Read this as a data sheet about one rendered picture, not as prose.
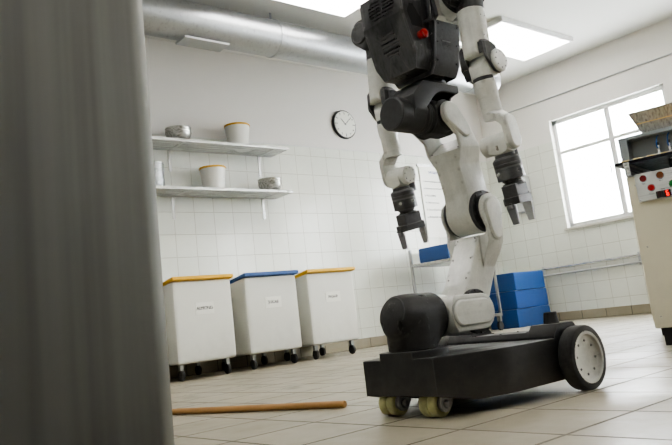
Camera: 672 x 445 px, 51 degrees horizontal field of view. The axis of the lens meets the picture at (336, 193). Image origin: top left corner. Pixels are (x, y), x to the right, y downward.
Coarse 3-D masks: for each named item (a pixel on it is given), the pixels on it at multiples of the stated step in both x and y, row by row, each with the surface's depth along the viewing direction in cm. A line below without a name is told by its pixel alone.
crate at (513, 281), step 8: (512, 272) 785; (520, 272) 792; (528, 272) 802; (536, 272) 813; (504, 280) 791; (512, 280) 783; (520, 280) 788; (528, 280) 799; (536, 280) 810; (504, 288) 791; (512, 288) 783; (520, 288) 785; (528, 288) 796
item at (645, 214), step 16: (640, 208) 352; (656, 208) 347; (640, 224) 352; (656, 224) 347; (640, 240) 351; (656, 240) 346; (656, 256) 346; (656, 272) 346; (656, 288) 345; (656, 304) 345; (656, 320) 344
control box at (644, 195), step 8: (648, 176) 348; (656, 176) 345; (664, 176) 343; (640, 184) 350; (648, 184) 348; (656, 184) 345; (664, 184) 343; (640, 192) 350; (648, 192) 347; (656, 192) 345; (664, 192) 343; (640, 200) 349; (648, 200) 347
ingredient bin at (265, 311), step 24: (240, 288) 577; (264, 288) 583; (288, 288) 598; (240, 312) 576; (264, 312) 578; (288, 312) 593; (240, 336) 575; (264, 336) 574; (288, 336) 588; (264, 360) 628
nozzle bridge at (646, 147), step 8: (664, 128) 413; (632, 136) 424; (640, 136) 421; (648, 136) 421; (664, 136) 420; (624, 144) 426; (632, 144) 431; (640, 144) 428; (648, 144) 426; (664, 144) 420; (624, 152) 426; (632, 152) 431; (640, 152) 428; (648, 152) 425; (656, 152) 422; (624, 160) 425
